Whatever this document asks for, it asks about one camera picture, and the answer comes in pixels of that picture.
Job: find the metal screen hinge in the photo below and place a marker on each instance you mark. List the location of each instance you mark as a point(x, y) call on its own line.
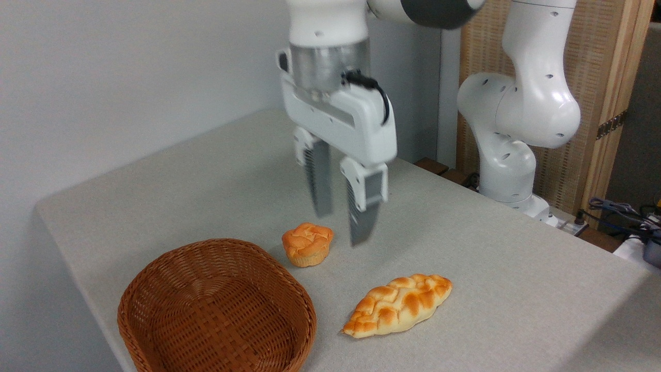
point(612, 125)

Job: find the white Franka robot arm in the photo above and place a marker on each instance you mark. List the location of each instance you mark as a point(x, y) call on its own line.
point(537, 103)

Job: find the long braided bread loaf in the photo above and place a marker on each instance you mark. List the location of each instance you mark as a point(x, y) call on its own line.
point(397, 305)

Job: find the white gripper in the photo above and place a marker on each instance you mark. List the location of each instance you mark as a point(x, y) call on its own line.
point(361, 129)

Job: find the grey tablecloth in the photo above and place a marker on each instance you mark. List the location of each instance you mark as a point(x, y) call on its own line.
point(490, 268)

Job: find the round muffin-shaped bread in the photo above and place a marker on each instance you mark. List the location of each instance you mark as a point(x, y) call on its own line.
point(307, 244)

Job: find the brown woven wicker basket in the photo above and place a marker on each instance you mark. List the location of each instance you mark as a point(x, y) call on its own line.
point(217, 310)

